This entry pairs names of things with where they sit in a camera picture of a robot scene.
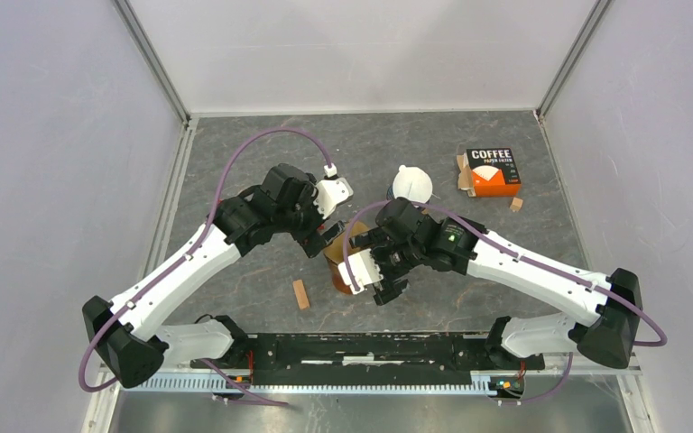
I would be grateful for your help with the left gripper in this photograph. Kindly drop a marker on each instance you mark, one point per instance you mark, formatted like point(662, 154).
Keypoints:
point(312, 241)

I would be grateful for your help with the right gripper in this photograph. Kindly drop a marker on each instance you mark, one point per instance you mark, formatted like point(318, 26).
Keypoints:
point(391, 290)

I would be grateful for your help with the orange glass carafe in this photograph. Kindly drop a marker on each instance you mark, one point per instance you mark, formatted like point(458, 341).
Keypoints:
point(337, 279)

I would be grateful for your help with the blue ribbed plastic dripper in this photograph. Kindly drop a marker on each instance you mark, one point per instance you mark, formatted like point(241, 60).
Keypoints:
point(391, 192)

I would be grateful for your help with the brown paper coffee filter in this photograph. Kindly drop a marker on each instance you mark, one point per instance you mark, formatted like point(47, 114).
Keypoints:
point(334, 252)

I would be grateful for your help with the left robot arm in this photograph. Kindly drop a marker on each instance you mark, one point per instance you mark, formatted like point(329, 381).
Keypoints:
point(128, 332)

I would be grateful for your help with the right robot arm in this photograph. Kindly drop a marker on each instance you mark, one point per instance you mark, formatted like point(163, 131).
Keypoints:
point(597, 314)

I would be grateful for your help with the orange black coffee filter box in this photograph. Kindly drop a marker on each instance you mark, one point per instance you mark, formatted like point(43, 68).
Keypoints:
point(488, 173)

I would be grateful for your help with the small wooden block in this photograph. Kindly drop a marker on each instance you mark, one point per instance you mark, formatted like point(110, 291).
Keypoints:
point(301, 294)

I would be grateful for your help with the small wooden cube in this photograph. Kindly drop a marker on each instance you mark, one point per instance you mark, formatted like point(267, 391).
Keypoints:
point(516, 204)

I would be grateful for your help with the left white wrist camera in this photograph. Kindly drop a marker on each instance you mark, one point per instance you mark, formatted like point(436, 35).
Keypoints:
point(331, 192)

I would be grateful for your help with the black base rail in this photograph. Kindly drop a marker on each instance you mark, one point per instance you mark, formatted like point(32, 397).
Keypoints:
point(365, 359)

